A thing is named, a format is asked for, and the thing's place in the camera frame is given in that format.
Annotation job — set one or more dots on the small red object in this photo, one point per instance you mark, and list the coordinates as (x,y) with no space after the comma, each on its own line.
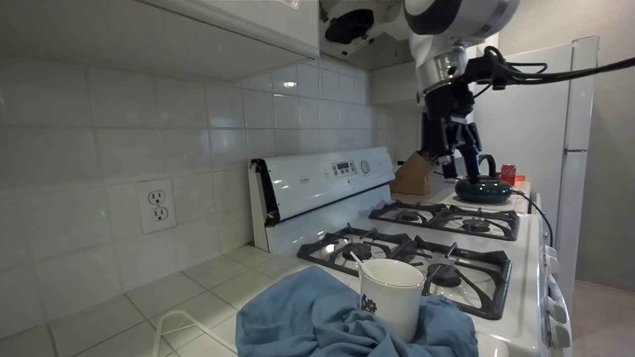
(508,175)

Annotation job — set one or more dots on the black cast iron stove grate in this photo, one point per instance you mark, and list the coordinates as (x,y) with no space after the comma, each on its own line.
(449,221)
(476,284)

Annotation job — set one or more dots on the blue cloth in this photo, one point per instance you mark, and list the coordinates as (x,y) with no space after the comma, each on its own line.
(298,318)

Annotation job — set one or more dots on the white wall power outlet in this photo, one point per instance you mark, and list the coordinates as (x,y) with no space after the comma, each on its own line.
(157,205)

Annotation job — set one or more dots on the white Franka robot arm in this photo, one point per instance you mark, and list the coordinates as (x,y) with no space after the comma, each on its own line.
(456,21)

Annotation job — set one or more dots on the white gas stove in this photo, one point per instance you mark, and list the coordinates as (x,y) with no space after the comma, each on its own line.
(318,179)

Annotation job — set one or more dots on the wooden knife block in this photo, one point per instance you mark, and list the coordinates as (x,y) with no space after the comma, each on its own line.
(411,179)

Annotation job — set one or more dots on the white upper cabinet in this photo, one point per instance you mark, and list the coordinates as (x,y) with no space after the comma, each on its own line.
(264,17)

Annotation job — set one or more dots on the white plastic spoon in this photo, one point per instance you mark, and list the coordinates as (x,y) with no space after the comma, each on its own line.
(359,265)

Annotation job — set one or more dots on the white ceramic cup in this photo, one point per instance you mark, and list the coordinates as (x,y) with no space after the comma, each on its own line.
(397,298)

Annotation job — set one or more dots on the dark green kettle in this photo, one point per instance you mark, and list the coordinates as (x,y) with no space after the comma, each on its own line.
(482,191)

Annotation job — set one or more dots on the white refrigerator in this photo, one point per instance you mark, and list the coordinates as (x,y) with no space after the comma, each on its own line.
(528,132)

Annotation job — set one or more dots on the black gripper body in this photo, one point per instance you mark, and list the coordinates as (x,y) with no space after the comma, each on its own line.
(447,110)

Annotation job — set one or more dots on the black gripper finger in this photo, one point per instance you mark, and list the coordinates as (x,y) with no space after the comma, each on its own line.
(447,167)
(470,152)

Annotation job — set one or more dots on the white stove knob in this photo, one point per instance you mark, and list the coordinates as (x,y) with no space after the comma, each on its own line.
(560,336)
(556,306)
(550,259)

